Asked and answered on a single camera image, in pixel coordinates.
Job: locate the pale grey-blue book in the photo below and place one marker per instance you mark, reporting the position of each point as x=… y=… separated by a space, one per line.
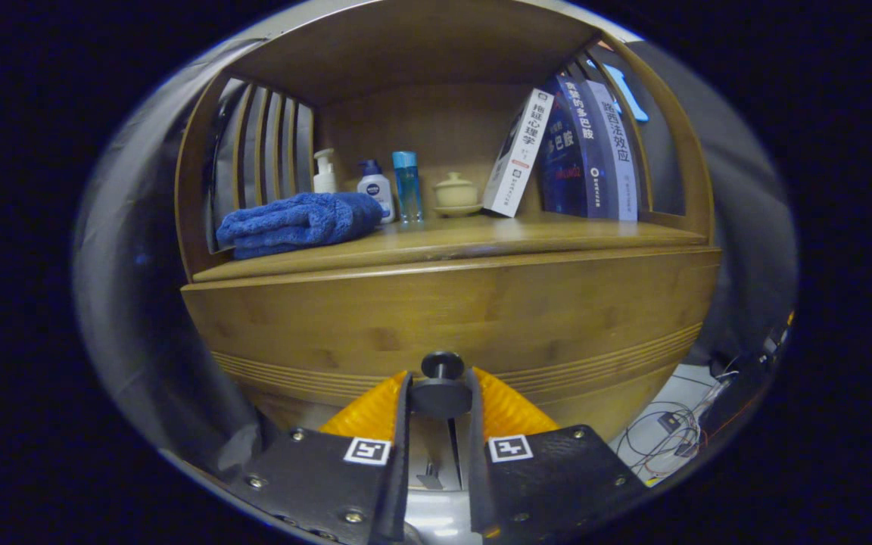
x=618 y=159

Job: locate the blue folded towel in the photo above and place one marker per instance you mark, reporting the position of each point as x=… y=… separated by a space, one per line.
x=300 y=223

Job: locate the clear blue bottle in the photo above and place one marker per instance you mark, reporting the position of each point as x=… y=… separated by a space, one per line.
x=408 y=189

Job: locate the black backdrop cloth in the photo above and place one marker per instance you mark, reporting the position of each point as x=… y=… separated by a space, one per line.
x=148 y=303

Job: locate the wooden countertop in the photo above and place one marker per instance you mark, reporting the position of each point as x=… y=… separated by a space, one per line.
x=481 y=235

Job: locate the dark blue book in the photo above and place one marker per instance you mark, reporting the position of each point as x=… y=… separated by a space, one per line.
x=565 y=166

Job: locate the wooden drawer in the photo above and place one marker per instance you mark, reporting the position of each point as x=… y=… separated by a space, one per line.
x=443 y=310

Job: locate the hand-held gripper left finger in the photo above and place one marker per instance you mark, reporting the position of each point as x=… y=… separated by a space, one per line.
x=402 y=469

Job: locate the wooden cabinet door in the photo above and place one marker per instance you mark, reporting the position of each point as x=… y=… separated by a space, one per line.
x=462 y=446
x=428 y=446

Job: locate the wooden cabinet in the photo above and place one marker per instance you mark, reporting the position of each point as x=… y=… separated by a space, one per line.
x=421 y=45

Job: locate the white pump bottle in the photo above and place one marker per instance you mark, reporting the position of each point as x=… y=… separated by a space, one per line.
x=325 y=180

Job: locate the cream lidded teacup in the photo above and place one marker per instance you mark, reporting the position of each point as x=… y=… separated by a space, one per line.
x=456 y=193

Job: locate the white book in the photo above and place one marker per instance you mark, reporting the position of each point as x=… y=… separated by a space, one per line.
x=519 y=159

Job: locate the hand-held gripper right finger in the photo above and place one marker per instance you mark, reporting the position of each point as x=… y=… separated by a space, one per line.
x=478 y=469

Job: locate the white bottle with blue cap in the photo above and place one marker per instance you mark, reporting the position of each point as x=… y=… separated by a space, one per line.
x=375 y=189

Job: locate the black drawer knob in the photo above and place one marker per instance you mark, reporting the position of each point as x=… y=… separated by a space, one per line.
x=442 y=393

